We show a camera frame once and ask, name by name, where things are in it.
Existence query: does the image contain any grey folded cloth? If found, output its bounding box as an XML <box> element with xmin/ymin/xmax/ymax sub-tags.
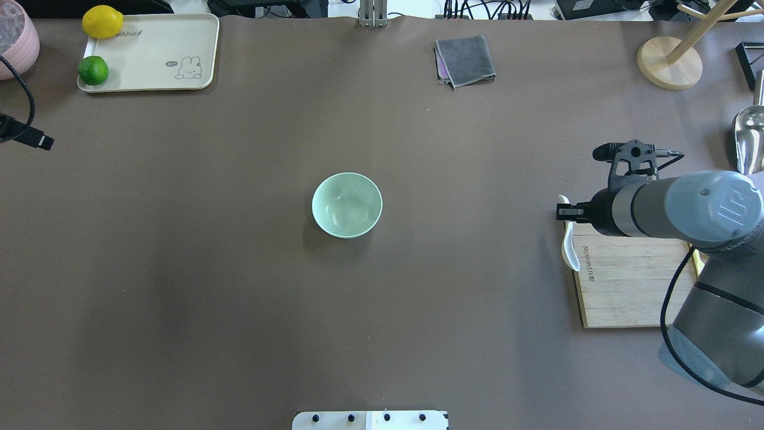
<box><xmin>434</xmin><ymin>35</ymin><xmax>497</xmax><ymax>89</ymax></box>

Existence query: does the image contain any white camera post base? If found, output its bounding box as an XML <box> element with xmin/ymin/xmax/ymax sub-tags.
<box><xmin>291</xmin><ymin>409</ymin><xmax>449</xmax><ymax>429</ymax></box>

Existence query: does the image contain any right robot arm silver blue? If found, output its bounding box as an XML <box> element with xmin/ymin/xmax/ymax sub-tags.
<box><xmin>556</xmin><ymin>171</ymin><xmax>763</xmax><ymax>406</ymax></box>

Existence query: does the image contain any mint green bowl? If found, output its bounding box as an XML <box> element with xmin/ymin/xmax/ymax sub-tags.
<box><xmin>311</xmin><ymin>172</ymin><xmax>384</xmax><ymax>239</ymax></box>

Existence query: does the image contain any wooden cutting board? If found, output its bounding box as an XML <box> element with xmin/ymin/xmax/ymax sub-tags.
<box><xmin>573</xmin><ymin>223</ymin><xmax>690</xmax><ymax>328</ymax></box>

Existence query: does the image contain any green lime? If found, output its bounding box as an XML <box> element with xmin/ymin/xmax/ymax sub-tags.
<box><xmin>78</xmin><ymin>56</ymin><xmax>110</xmax><ymax>85</ymax></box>

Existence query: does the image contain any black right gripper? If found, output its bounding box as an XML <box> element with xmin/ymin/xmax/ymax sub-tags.
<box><xmin>556</xmin><ymin>189</ymin><xmax>617</xmax><ymax>236</ymax></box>

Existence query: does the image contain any pink bowl with ice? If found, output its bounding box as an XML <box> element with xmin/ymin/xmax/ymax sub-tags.
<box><xmin>1</xmin><ymin>1</ymin><xmax>40</xmax><ymax>75</ymax></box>

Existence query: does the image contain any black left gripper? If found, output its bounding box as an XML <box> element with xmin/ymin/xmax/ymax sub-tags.
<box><xmin>1</xmin><ymin>113</ymin><xmax>54</xmax><ymax>151</ymax></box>

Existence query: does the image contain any cream plastic tray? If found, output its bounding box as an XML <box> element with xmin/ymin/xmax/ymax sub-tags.
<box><xmin>77</xmin><ymin>13</ymin><xmax>220</xmax><ymax>93</ymax></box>

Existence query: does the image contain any yellow lemon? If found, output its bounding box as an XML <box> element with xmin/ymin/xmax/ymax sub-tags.
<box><xmin>81</xmin><ymin>5</ymin><xmax>125</xmax><ymax>39</ymax></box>

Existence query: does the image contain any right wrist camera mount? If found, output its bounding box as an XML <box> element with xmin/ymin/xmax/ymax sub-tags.
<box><xmin>592</xmin><ymin>140</ymin><xmax>685</xmax><ymax>194</ymax></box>

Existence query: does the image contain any wooden mug tree stand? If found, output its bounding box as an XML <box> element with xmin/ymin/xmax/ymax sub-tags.
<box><xmin>636</xmin><ymin>1</ymin><xmax>763</xmax><ymax>91</ymax></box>

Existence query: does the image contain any aluminium frame post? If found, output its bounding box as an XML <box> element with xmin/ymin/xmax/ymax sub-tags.
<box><xmin>358</xmin><ymin>0</ymin><xmax>388</xmax><ymax>28</ymax></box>

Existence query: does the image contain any metal scoop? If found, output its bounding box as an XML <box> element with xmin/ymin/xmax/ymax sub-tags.
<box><xmin>734</xmin><ymin>70</ymin><xmax>763</xmax><ymax>175</ymax></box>

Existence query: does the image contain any white ceramic spoon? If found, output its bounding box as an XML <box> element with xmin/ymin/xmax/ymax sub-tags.
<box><xmin>561</xmin><ymin>220</ymin><xmax>581</xmax><ymax>272</ymax></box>

